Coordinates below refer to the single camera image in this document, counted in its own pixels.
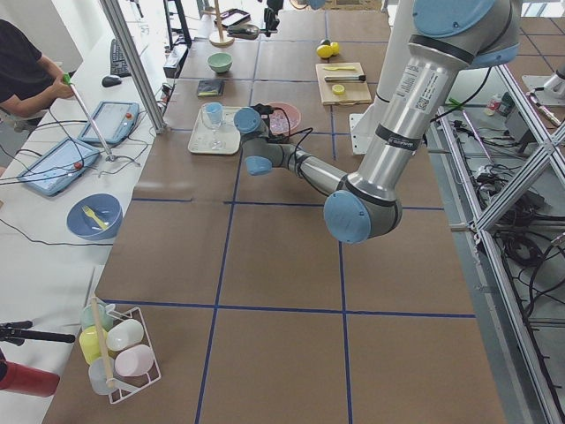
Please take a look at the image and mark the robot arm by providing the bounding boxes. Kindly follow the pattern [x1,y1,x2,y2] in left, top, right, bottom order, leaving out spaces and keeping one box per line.
[234,1,522,244]

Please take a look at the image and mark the clear fake ice cubes pile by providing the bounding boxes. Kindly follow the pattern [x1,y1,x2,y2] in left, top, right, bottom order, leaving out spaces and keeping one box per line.
[269,110,300,134]

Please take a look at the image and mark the light blue plastic cup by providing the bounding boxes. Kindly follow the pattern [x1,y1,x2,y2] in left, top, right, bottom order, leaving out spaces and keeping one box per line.
[205,102,223,128]

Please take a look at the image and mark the white plastic cup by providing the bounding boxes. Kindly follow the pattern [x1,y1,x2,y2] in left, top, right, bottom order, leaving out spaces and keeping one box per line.
[106,319,144,352]

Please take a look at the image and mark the pink plastic cup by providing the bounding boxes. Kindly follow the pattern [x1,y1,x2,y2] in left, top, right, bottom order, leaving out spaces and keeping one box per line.
[115,344,154,377]

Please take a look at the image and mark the yellow plastic cup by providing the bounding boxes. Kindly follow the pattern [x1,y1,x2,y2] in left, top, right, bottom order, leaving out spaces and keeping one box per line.
[79,325,102,365]

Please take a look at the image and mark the cream bear tray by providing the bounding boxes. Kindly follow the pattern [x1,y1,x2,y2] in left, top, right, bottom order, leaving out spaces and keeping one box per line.
[188,103,241,155]

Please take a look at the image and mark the pink plastic bowl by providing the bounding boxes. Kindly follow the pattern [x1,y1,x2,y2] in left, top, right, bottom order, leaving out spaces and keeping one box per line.
[261,102,301,135]

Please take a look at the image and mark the clear wine glass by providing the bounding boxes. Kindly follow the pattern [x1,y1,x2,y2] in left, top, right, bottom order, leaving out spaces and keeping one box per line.
[202,106,223,150]

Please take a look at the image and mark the lemon slice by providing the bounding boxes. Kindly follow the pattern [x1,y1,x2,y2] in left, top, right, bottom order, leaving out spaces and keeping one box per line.
[332,84,345,95]

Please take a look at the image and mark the wooden cutting board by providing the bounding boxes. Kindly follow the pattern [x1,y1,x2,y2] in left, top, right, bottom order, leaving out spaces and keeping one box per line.
[315,62,373,106]

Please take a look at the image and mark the dark grey folded cloth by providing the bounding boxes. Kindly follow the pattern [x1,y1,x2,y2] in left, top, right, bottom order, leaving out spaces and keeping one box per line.
[197,79,224,98]

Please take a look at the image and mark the metal cylinder rod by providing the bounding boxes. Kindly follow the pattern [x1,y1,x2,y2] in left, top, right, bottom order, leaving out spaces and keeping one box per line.
[324,74,366,83]

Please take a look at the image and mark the yellow plastic knife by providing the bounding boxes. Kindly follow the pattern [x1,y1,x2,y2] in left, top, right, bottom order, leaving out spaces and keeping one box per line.
[322,66,357,72]

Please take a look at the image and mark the green ceramic bowl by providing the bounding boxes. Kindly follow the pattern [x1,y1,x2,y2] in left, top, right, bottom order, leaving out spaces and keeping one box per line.
[207,52,233,74]

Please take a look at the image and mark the yellow lemon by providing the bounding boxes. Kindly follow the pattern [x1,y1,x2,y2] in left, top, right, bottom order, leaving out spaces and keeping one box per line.
[330,42,341,56]
[316,44,334,59]

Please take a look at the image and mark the blue bowl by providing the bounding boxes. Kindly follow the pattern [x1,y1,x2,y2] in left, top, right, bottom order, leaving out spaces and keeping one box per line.
[66,193,123,241]

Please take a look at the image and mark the wooden mug tree stand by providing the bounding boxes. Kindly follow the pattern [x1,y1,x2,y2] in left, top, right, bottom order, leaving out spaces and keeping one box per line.
[208,0,235,48]

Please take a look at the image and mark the blue teach pendant tablet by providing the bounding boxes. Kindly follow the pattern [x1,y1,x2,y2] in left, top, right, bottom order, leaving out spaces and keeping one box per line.
[89,101,140,148]

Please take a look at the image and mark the yellow plastic fork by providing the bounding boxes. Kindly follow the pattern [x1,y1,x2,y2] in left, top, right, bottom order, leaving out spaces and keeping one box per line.
[81,205,108,231]

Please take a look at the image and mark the black computer mouse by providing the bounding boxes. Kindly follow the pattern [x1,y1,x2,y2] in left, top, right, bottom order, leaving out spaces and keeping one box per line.
[102,75,122,87]

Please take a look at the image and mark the black keyboard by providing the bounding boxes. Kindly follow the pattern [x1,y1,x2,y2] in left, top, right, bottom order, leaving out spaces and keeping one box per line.
[109,39,132,78]

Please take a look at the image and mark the person in black shirt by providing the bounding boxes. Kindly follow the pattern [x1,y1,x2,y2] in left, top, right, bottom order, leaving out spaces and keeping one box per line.
[1,19,74,117]

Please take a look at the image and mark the red bottle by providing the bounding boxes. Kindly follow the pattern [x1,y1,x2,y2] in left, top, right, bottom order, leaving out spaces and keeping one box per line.
[1,360,60,398]

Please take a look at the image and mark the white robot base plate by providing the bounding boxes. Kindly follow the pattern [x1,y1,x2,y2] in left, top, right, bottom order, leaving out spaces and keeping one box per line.
[349,111,377,155]

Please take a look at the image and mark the white wire cup rack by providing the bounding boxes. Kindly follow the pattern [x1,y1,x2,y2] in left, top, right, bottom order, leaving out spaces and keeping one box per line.
[88,297,162,405]

